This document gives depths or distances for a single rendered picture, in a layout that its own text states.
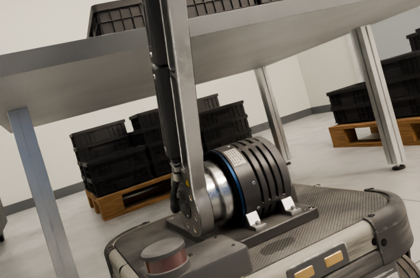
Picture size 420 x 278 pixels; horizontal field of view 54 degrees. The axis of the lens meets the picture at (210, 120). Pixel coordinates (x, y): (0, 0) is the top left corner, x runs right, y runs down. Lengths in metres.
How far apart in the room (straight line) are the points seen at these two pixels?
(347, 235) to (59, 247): 0.94
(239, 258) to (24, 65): 0.51
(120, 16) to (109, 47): 0.61
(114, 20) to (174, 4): 0.83
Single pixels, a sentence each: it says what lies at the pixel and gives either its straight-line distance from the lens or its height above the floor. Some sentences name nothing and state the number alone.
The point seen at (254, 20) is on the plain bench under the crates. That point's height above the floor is 0.67.
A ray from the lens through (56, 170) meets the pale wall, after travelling 4.83.
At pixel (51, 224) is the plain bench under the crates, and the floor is 0.29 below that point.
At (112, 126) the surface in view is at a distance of 3.18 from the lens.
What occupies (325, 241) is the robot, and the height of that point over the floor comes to 0.24.
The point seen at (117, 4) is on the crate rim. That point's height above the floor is 0.92.
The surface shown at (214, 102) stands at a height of 0.53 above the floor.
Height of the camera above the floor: 0.51
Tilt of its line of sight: 2 degrees down
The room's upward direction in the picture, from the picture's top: 16 degrees counter-clockwise
